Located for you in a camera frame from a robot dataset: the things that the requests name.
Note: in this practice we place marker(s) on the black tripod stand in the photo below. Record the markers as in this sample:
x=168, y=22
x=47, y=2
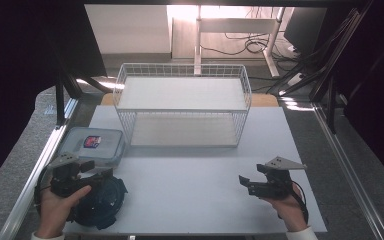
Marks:
x=330, y=63

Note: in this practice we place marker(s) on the person's right hand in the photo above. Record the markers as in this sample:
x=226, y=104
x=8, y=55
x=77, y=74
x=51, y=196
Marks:
x=288, y=210

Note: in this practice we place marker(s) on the aluminium rail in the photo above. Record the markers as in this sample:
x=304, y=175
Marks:
x=33, y=180
x=350, y=173

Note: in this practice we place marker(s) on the white cabinet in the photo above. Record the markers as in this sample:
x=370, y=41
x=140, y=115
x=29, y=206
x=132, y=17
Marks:
x=130, y=30

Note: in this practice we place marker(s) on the black metal stand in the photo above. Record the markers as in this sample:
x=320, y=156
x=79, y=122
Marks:
x=60, y=100

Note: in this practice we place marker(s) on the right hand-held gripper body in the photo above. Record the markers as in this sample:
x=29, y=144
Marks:
x=275, y=186

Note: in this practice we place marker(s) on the clear plastic lidded container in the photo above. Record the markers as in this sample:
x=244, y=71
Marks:
x=93, y=143

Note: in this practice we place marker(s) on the white desk frame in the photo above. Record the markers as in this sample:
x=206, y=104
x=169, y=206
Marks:
x=236, y=26

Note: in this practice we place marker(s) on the black monitor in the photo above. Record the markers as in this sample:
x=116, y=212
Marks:
x=305, y=30

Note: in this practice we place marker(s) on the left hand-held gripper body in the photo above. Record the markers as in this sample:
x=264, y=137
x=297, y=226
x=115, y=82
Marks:
x=65, y=176

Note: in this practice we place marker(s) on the person's left hand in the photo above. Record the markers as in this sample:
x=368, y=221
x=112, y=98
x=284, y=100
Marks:
x=55, y=210

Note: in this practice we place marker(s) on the dark blue hat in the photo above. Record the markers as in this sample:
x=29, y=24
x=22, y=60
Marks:
x=101, y=203

